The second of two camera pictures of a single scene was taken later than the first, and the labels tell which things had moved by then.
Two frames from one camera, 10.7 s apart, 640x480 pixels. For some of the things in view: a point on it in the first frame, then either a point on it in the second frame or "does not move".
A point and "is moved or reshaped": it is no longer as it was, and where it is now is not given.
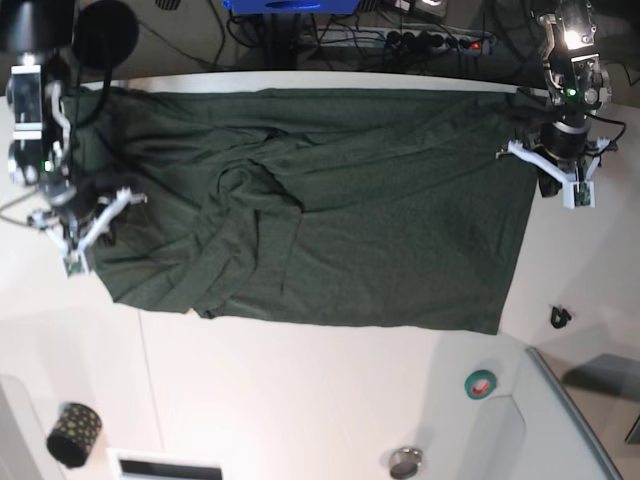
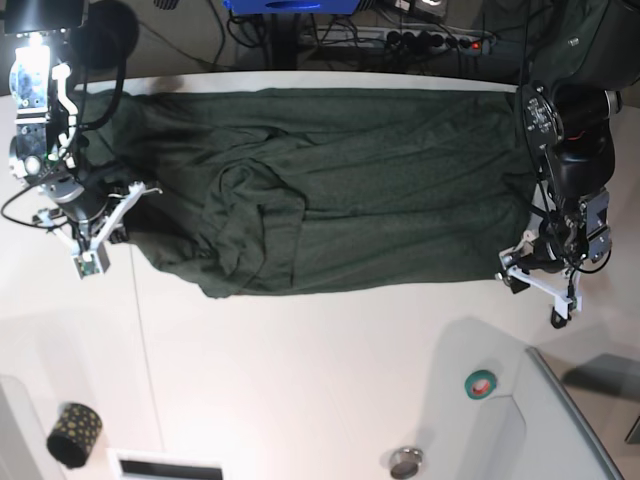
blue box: x=293 y=7 does not move
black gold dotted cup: x=74 y=434 does not move
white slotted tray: x=139 y=464 does not move
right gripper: x=563 y=142 to x=546 y=256
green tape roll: x=479 y=384 does not move
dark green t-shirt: x=398 y=208 is moved or reshaped
